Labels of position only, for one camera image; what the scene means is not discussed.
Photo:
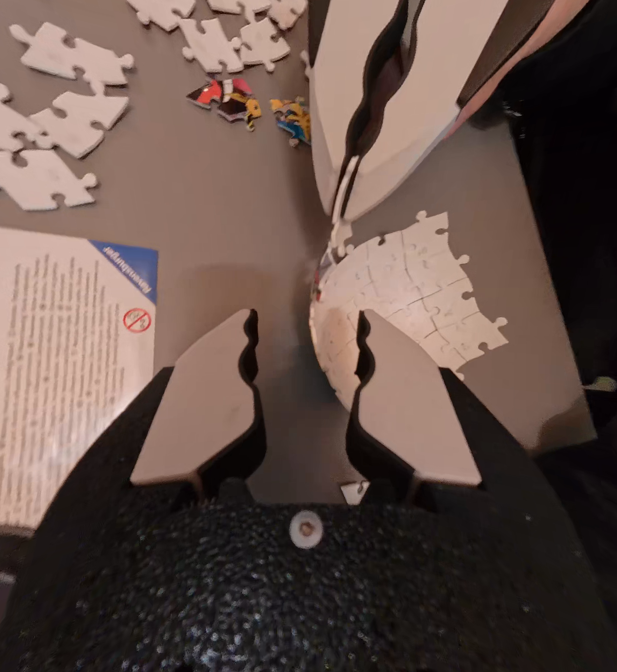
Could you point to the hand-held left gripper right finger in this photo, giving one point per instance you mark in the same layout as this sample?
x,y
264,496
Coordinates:
x,y
413,420

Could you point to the colourful puzzle piece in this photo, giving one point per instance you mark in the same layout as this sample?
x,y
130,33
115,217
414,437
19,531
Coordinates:
x,y
293,118
224,99

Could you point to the printed puzzle instruction leaflet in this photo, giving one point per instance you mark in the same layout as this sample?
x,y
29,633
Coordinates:
x,y
51,367

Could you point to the pile of white puzzle pieces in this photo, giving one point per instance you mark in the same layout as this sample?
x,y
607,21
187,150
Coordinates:
x,y
35,178

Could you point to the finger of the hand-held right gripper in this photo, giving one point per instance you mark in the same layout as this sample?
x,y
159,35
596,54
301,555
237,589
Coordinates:
x,y
434,78
340,78

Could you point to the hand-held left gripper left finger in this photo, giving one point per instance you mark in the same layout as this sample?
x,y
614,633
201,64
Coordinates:
x,y
203,414

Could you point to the partly built white puzzle ball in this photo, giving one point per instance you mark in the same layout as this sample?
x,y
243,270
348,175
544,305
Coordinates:
x,y
418,283

